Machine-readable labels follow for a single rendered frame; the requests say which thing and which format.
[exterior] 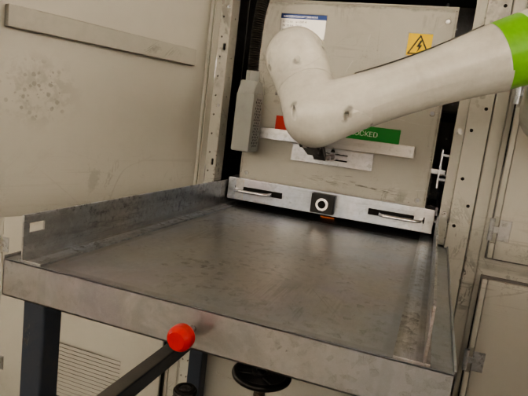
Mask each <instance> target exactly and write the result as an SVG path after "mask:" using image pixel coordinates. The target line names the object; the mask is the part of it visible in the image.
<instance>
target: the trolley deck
mask: <svg viewBox="0 0 528 396"><path fill-rule="evenodd" d="M417 245H418V243H417V242H412V241H408V240H400V239H396V238H391V237H387V236H379V235H375V234H371V233H363V232H358V231H353V230H349V229H341V228H337V227H332V226H328V225H320V224H316V223H311V222H304V221H299V220H295V219H290V218H282V217H277V216H273V215H269V214H261V213H256V212H252V211H244V210H240V209H236V208H231V207H230V208H226V209H224V210H221V211H217V212H214V213H211V214H207V215H204V216H201V217H199V218H194V219H192V220H189V221H186V222H182V223H179V224H177V225H172V226H169V227H167V228H164V229H159V230H156V231H154V232H151V233H146V234H144V235H141V236H137V237H134V238H131V239H129V240H125V241H121V242H119V243H116V244H112V245H109V246H106V247H102V248H99V249H97V250H93V251H89V252H87V253H84V254H81V255H76V256H74V257H71V258H66V259H64V260H61V261H59V262H54V263H51V264H49V265H46V266H42V267H39V266H33V265H30V264H27V263H24V262H18V259H21V251H17V252H13V253H10V254H7V255H4V258H3V276H2V294H3V295H7V296H9V297H13V298H15V299H20V300H24V301H26V302H30V303H34V304H37V305H40V306H44V307H48V308H50V309H54V310H59V311H61V312H65V313H67V314H72V315H75V316H78V317H83V318H86V319H89V320H92V321H96V322H100V323H102V324H105V325H110V326H113V327H116V328H121V329H124V330H127V331H130V332H134V333H137V334H140V335H143V336H148V337H151V338H154V339H159V340H162V341H165V342H167V333H168V332H169V330H170V329H171V328H172V327H174V326H175V325H176V324H179V323H185V324H187V325H189V326H190V325H195V326H196V331H195V332H194V333H195V342H194V344H193V345H192V346H191V347H190V348H189V349H192V350H197V351H199V352H203V353H205V354H210V355H214V356H216V357H220V358H225V359H227V360H230V361H235V362H238V363H241V364H244V365H249V366H251V367H255V368H257V369H262V370H265V371H268V372H273V373H276V374H279V375H282V376H287V377H290V378H292V379H296V380H300V381H303V382H306V383H311V384H314V385H317V386H320V387H325V388H328V389H330V390H334V391H338V392H341V393H344V394H349V395H352V396H453V389H454V385H455V381H456V377H457V360H456V348H455V336H454V325H453V304H452V292H451V281H450V270H449V248H448V247H439V246H438V273H437V303H436V311H435V315H434V323H433V328H432V340H431V367H430V368H427V367H423V366H421V365H415V364H412V363H408V362H405V361H400V360H397V359H393V353H394V347H395V343H396V340H397V336H398V329H399V326H400V322H401V319H402V312H403V308H404V305H405V298H406V294H407V291H408V286H409V280H410V277H411V272H412V269H413V263H414V259H415V255H416V249H417Z"/></svg>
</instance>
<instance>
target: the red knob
mask: <svg viewBox="0 0 528 396"><path fill-rule="evenodd" d="M195 331H196V326H195V325H190V326H189V325H187V324H185V323H179V324H176V325H175V326H174V327H172V328H171V329H170V330H169V332H168V333H167V342H168V345H169V347H170V348H171V349H172V350H175V351H177V352H184V351H186V350H188V349H189V348H190V347H191V346H192V345H193V344H194V342H195V333H194V332H195Z"/></svg>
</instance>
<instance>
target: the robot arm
mask: <svg viewBox="0 0 528 396"><path fill-rule="evenodd" d="M266 68H267V70H268V72H269V75H270V77H271V79H272V81H273V84H274V86H275V88H276V91H275V95H278V97H279V100H280V106H281V110H282V114H283V118H284V125H285V128H286V130H287V132H288V133H289V135H290V136H291V137H292V138H293V139H294V140H295V141H296V142H298V143H299V147H301V148H303V149H304V150H305V152H306V153H307V155H312V156H313V159H314V160H323V161H325V160H326V159H325V157H326V156H327V155H326V151H325V146H327V145H330V144H331V143H334V142H336V141H338V140H340V139H343V138H345V137H348V136H350V135H351V134H355V133H357V132H359V131H361V130H364V129H367V128H369V127H372V126H376V125H379V124H381V123H385V122H388V121H391V120H393V119H397V118H400V117H402V116H407V115H409V114H413V113H415V112H420V111H423V110H426V109H429V108H433V107H437V106H440V105H446V104H449V103H453V102H456V101H462V100H466V99H470V98H473V97H481V96H485V95H489V94H497V93H501V92H506V91H509V90H511V89H515V88H518V87H521V86H525V89H524V93H523V96H522V103H521V105H520V109H519V124H520V126H521V128H522V131H523V133H524V134H525V135H526V136H527V137H528V9H524V10H522V11H520V12H517V13H514V14H512V15H510V16H506V17H504V18H501V19H499V20H496V21H494V22H492V23H490V24H487V25H485V24H483V25H482V26H480V27H477V28H476V29H473V30H471V31H469V32H467V33H464V34H462V35H459V36H457V37H456V38H452V39H450V40H448V41H446V42H443V43H441V44H438V45H436V46H433V47H431V48H428V49H425V50H423V51H420V52H418V53H414V54H412V55H409V56H407V57H403V58H401V59H398V60H394V61H391V62H389V63H386V64H382V65H379V66H376V67H374V68H369V69H366V70H363V71H358V72H355V74H353V75H347V76H343V77H339V78H336V79H335V78H333V76H332V72H331V69H330V67H329V63H328V58H327V54H326V51H325V46H324V44H323V42H322V41H321V39H320V37H319V36H318V35H317V34H316V33H315V32H313V31H311V30H310V29H308V28H306V27H300V26H293V27H286V28H285V29H283V30H281V31H279V32H277V33H276V34H275V35H274V36H273V37H272V39H271V40H270V42H269V44H268V46H267V49H266Z"/></svg>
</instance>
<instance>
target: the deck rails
mask: <svg viewBox="0 0 528 396"><path fill-rule="evenodd" d="M221 187H222V180H219V181H211V182H206V183H201V184H197V185H188V186H184V187H179V188H174V189H166V190H161V191H157V192H148V193H143V194H139V195H134V196H126V197H121V198H116V199H112V200H103V201H99V202H94V203H86V204H81V205H76V206H72V207H63V208H58V209H54V210H49V211H41V212H36V213H31V214H23V228H22V244H21V258H19V259H18V262H24V263H27V264H30V265H33V266H39V267H42V266H46V265H49V264H51V263H54V262H59V261H61V260H64V259H69V258H71V257H74V256H76V255H81V254H84V253H87V252H89V251H93V250H97V249H99V248H103V247H106V246H109V245H112V244H116V243H119V242H121V241H125V240H129V239H131V238H134V237H139V236H141V235H144V234H146V233H151V232H154V231H156V230H159V229H164V228H167V227H169V226H173V225H177V224H179V223H182V222H186V221H189V220H192V219H194V218H199V217H201V216H204V215H209V214H211V213H214V212H217V211H221V210H224V209H226V208H230V206H226V205H222V204H219V202H220V195H221ZM39 221H43V229H39V230H35V231H31V232H30V223H32V222H39ZM437 273H438V217H437V222H436V226H435V231H434V239H433V244H431V243H426V242H422V241H418V245H417V249H416V255H415V259H414V263H413V266H412V272H411V277H410V280H409V286H408V291H407V294H406V298H405V305H404V308H403V312H402V316H401V322H400V326H399V329H398V336H397V340H396V343H395V347H394V353H393V359H397V360H400V361H405V362H408V363H412V364H415V365H421V366H423V367H427V368H430V367H431V340H432V328H433V323H434V319H435V311H436V303H437Z"/></svg>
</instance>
